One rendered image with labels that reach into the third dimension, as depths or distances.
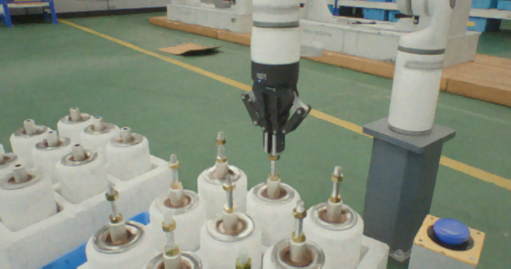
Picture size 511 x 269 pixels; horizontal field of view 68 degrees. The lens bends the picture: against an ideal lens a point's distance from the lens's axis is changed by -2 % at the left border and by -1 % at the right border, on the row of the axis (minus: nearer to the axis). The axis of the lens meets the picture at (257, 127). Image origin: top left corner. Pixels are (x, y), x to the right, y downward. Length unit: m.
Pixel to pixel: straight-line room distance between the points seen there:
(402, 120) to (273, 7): 0.42
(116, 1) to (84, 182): 6.28
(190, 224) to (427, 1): 0.58
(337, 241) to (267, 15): 0.35
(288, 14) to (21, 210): 0.60
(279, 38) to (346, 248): 0.33
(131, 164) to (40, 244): 0.24
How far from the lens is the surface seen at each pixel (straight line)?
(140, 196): 0.93
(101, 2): 6.99
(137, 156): 0.92
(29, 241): 0.83
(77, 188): 0.88
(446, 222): 0.54
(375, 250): 0.71
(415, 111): 0.85
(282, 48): 0.56
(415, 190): 0.89
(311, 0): 3.31
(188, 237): 0.67
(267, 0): 0.56
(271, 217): 0.67
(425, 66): 0.82
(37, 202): 0.84
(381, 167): 0.90
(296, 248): 0.54
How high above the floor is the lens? 0.61
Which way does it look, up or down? 22 degrees down
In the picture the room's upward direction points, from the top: straight up
